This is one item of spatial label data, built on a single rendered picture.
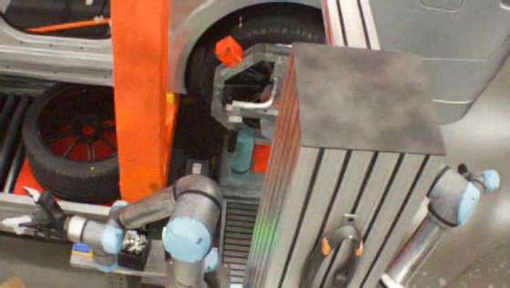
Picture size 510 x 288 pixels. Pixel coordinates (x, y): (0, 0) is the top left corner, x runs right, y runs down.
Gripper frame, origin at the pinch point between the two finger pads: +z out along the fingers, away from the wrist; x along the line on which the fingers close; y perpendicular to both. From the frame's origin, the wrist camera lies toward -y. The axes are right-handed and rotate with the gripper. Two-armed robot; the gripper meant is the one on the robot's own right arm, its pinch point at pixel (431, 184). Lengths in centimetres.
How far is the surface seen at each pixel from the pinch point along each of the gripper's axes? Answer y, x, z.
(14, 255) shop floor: 128, -62, 144
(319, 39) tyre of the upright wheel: -4, -71, 19
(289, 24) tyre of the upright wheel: 1, -82, 23
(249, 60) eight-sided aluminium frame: 21, -79, 32
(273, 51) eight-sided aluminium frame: 13, -77, 26
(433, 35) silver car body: -34, -48, -10
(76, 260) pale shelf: 114, -52, 81
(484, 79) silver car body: -54, -16, -6
